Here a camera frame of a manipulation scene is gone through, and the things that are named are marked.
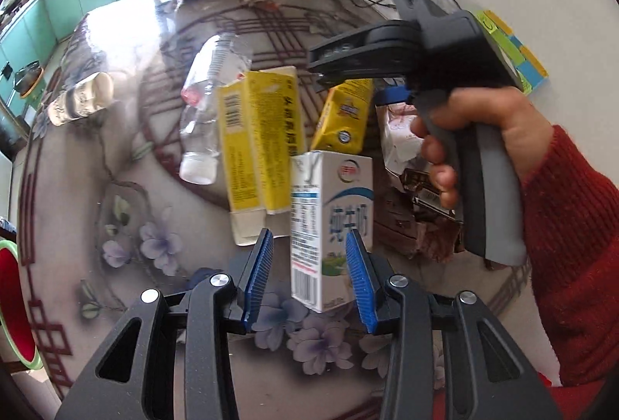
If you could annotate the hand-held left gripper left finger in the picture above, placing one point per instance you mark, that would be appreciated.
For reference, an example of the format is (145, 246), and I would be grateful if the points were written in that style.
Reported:
(258, 277)

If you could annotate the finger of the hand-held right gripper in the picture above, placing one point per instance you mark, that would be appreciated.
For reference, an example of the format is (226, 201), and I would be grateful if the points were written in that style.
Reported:
(394, 95)

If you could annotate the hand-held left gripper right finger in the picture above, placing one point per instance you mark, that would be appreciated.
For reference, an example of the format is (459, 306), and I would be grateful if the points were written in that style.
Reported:
(360, 284)

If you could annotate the white milk carton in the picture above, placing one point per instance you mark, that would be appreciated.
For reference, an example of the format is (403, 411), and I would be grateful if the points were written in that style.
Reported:
(319, 231)

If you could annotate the red bin with green rim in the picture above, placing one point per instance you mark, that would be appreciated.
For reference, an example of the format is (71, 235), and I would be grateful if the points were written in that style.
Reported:
(14, 299)

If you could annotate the printed white paper cup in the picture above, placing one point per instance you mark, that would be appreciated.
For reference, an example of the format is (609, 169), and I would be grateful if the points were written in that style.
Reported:
(77, 101)

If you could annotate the person's right forearm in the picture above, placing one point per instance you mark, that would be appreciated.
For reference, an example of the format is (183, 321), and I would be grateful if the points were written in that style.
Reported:
(570, 255)

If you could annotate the person's right hand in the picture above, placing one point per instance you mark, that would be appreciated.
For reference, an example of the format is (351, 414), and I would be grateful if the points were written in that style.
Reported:
(512, 120)

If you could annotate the white pink snack wrapper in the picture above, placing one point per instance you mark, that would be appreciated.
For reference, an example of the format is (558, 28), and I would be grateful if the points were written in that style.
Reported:
(401, 144)

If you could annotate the yellow drink carton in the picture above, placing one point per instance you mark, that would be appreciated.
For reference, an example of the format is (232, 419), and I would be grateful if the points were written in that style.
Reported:
(346, 120)

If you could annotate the brown snack wrapper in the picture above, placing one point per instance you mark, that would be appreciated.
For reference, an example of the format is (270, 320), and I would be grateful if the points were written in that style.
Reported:
(411, 226)

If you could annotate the long yellow cardboard box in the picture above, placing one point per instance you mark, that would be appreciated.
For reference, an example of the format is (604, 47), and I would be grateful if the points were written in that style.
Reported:
(271, 135)

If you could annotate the clear plastic bottle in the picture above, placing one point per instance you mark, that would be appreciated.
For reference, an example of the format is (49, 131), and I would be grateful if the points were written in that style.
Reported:
(208, 110)

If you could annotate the floral tablecloth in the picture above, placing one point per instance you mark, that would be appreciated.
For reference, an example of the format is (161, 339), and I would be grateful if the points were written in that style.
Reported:
(121, 159)

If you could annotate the dark pan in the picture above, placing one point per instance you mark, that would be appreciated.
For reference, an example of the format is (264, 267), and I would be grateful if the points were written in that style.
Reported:
(26, 77)

